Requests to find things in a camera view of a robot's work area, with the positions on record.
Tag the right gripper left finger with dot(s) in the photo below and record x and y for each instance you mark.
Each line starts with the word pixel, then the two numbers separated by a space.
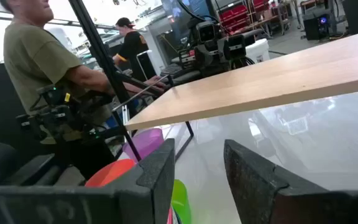
pixel 73 205

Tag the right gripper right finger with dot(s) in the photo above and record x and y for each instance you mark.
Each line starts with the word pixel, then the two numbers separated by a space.
pixel 291 205

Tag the wooden board ramp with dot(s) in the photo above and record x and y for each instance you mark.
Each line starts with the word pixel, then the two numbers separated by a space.
pixel 259 84

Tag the green translucent plastic bowl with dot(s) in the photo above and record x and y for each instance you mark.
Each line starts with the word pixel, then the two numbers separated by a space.
pixel 180 199

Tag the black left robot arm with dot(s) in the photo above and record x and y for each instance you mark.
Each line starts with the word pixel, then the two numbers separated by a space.
pixel 238 46

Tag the black keyboard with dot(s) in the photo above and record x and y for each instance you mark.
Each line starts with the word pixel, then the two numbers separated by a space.
pixel 170 71

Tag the red storage bin rack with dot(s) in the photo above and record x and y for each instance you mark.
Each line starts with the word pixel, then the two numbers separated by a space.
pixel 233 17

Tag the red translucent plastic bowl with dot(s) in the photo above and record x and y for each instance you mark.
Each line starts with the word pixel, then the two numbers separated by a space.
pixel 110 174

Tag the white plastic bucket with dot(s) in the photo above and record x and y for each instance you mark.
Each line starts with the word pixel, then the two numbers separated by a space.
pixel 258 51

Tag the white glossy table mat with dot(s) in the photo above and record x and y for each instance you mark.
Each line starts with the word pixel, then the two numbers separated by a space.
pixel 306 146

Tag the white-framed dark screen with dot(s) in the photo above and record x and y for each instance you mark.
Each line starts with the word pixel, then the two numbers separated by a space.
pixel 146 65

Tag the person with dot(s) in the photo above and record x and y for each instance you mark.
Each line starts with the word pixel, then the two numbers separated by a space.
pixel 132 46
pixel 36 62

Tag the purple translucent plastic bowl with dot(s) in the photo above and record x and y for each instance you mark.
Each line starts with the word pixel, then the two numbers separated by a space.
pixel 151 140

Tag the black computer tower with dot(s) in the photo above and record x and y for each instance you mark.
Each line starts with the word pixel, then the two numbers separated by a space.
pixel 315 28

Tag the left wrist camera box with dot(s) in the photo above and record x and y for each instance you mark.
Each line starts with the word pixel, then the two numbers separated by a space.
pixel 207 32

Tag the large dark wall display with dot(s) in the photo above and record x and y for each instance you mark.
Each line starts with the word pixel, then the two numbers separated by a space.
pixel 179 12

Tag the black aluminium rig frame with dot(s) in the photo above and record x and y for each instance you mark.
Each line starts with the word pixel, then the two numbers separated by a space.
pixel 95 40

